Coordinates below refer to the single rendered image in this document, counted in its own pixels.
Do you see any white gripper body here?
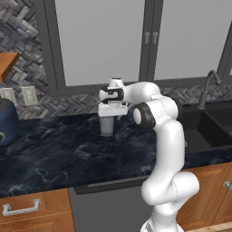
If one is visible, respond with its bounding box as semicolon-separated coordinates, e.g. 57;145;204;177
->
97;102;130;118

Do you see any clear glass cup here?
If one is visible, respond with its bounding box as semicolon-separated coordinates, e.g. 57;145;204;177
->
100;115;115;138

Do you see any black sink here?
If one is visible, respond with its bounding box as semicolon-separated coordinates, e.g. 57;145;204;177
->
180;102;232;155

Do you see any grey framed window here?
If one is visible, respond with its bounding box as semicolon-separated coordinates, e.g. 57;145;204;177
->
32;0;152;96
150;0;232;82

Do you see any grey tap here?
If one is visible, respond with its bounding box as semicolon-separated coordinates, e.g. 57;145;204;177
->
197;69;222;111

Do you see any grey dishwasher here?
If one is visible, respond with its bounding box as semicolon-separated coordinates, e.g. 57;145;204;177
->
68;175;159;232

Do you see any dark blue round appliance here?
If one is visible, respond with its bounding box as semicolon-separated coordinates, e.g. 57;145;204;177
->
0;97;21;147

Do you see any wooden drawer front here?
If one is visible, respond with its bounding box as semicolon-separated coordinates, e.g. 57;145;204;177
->
0;188;73;219

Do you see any wooden cupboard door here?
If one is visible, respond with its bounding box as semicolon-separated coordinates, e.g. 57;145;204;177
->
211;168;232;227
0;211;76;232
176;163;232;232

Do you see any white wall socket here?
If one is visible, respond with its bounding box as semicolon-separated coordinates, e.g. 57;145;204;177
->
0;87;18;107
20;85;40;107

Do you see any wooden wall shelf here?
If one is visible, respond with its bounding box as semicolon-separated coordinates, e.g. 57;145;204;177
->
0;51;20;83

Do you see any silver drawer handle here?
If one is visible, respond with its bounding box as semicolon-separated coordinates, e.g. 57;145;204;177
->
2;198;43;218

